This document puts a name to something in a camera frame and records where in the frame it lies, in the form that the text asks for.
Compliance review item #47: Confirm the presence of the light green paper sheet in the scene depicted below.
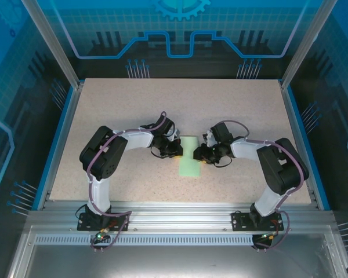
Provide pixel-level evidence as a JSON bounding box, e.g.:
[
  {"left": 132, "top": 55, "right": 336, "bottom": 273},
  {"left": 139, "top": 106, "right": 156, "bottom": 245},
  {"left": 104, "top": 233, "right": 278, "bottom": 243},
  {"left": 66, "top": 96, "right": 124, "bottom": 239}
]
[{"left": 178, "top": 135, "right": 203, "bottom": 177}]

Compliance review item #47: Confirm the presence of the blue table side strip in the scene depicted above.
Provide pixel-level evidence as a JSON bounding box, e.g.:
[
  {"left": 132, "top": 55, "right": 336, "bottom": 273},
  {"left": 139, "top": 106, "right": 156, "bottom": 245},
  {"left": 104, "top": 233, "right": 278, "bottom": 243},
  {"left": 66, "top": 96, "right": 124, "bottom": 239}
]
[
  {"left": 31, "top": 86, "right": 78, "bottom": 211},
  {"left": 285, "top": 86, "right": 331, "bottom": 211}
]

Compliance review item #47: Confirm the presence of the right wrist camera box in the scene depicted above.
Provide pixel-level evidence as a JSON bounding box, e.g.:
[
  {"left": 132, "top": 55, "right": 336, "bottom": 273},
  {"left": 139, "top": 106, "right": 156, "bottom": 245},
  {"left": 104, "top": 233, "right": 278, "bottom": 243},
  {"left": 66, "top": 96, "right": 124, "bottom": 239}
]
[{"left": 202, "top": 129, "right": 219, "bottom": 147}]

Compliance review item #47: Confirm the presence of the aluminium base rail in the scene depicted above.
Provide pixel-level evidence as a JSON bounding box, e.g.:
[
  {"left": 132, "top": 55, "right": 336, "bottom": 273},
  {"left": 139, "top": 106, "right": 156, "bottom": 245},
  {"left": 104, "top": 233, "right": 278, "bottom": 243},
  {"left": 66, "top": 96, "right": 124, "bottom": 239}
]
[{"left": 27, "top": 200, "right": 336, "bottom": 232}]

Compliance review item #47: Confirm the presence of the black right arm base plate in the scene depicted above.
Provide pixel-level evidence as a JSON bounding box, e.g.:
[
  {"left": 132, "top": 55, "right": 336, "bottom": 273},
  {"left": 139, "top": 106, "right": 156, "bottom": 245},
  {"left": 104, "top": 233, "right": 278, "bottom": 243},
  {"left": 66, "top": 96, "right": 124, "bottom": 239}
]
[{"left": 231, "top": 210, "right": 285, "bottom": 232}]

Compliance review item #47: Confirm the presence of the aluminium table side rail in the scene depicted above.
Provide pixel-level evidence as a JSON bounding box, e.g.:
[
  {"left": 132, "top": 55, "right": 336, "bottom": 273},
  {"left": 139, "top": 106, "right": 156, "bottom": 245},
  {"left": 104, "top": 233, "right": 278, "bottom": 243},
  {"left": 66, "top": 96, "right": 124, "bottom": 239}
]
[
  {"left": 43, "top": 82, "right": 85, "bottom": 203},
  {"left": 280, "top": 82, "right": 320, "bottom": 209}
]

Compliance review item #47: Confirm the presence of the slotted grey cable duct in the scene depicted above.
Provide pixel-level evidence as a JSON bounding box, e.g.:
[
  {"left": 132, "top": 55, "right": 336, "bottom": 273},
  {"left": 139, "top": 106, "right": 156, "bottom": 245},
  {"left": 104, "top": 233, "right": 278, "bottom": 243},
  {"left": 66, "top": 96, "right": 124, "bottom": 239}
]
[{"left": 34, "top": 235, "right": 255, "bottom": 245}]

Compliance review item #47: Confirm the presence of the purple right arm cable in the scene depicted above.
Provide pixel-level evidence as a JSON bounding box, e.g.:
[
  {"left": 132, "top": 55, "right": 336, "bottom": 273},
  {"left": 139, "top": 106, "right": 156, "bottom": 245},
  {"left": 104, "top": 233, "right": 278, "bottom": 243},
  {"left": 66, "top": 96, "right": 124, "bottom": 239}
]
[{"left": 217, "top": 120, "right": 306, "bottom": 253}]

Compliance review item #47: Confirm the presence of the cable connector with green light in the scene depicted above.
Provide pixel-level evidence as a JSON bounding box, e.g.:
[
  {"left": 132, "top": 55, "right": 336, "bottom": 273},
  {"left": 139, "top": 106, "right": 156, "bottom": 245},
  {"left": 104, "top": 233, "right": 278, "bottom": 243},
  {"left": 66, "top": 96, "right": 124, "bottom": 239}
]
[
  {"left": 258, "top": 231, "right": 280, "bottom": 240},
  {"left": 93, "top": 228, "right": 110, "bottom": 242}
]

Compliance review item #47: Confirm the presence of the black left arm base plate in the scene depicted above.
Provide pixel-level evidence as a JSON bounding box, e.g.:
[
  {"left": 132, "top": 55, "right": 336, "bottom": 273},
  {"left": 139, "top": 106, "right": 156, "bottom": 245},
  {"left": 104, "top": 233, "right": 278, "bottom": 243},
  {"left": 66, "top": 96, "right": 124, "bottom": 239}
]
[{"left": 77, "top": 212, "right": 131, "bottom": 232}]

